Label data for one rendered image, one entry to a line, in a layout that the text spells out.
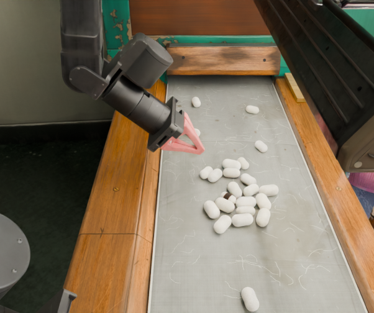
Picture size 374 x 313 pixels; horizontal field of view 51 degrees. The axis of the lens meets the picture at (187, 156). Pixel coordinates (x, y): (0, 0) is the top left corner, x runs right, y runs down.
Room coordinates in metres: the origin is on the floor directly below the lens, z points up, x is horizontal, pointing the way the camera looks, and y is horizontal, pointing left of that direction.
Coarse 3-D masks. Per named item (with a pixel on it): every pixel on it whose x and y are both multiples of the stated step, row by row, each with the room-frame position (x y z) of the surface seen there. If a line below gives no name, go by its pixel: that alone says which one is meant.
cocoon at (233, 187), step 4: (228, 184) 0.55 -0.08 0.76; (232, 184) 0.55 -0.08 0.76; (236, 184) 0.55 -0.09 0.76; (228, 188) 0.55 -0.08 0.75; (232, 188) 0.54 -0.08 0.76; (236, 188) 0.54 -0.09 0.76; (232, 192) 0.53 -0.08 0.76; (236, 192) 0.53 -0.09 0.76; (240, 192) 0.53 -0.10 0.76; (236, 196) 0.52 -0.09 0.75; (240, 196) 0.53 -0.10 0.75
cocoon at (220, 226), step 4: (224, 216) 0.46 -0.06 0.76; (228, 216) 0.47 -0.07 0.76; (220, 220) 0.45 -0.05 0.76; (224, 220) 0.46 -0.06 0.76; (228, 220) 0.46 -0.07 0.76; (216, 224) 0.45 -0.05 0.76; (220, 224) 0.45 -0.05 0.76; (224, 224) 0.45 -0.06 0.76; (228, 224) 0.45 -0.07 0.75; (216, 228) 0.44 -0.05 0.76; (220, 228) 0.44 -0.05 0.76; (224, 228) 0.44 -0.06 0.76; (220, 232) 0.44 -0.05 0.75
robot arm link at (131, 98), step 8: (120, 72) 0.57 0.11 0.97; (112, 80) 0.58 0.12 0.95; (120, 80) 0.57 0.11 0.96; (128, 80) 0.58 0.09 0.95; (112, 88) 0.56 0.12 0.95; (120, 88) 0.56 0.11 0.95; (128, 88) 0.57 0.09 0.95; (136, 88) 0.57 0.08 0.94; (104, 96) 0.56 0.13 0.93; (112, 96) 0.55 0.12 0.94; (120, 96) 0.56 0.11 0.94; (128, 96) 0.56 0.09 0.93; (136, 96) 0.56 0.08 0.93; (112, 104) 0.56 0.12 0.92; (120, 104) 0.55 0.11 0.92; (128, 104) 0.55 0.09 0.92; (136, 104) 0.56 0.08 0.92; (120, 112) 0.56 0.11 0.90; (128, 112) 0.56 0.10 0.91
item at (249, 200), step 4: (248, 196) 0.52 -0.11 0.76; (236, 200) 0.51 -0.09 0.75; (240, 200) 0.51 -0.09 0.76; (244, 200) 0.51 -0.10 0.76; (248, 200) 0.51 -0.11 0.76; (252, 200) 0.51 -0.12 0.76; (236, 204) 0.50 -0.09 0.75; (240, 204) 0.50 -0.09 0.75; (244, 204) 0.50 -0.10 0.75; (248, 204) 0.50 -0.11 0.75; (252, 204) 0.50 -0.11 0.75
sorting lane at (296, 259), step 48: (192, 96) 0.93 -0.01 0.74; (240, 96) 0.93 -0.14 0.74; (192, 144) 0.71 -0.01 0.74; (240, 144) 0.71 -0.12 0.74; (288, 144) 0.71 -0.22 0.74; (192, 192) 0.55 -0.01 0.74; (288, 192) 0.55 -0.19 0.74; (192, 240) 0.43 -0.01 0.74; (240, 240) 0.43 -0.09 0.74; (288, 240) 0.43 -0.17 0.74; (336, 240) 0.43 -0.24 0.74; (192, 288) 0.34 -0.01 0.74; (240, 288) 0.34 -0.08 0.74; (288, 288) 0.34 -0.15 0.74; (336, 288) 0.34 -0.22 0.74
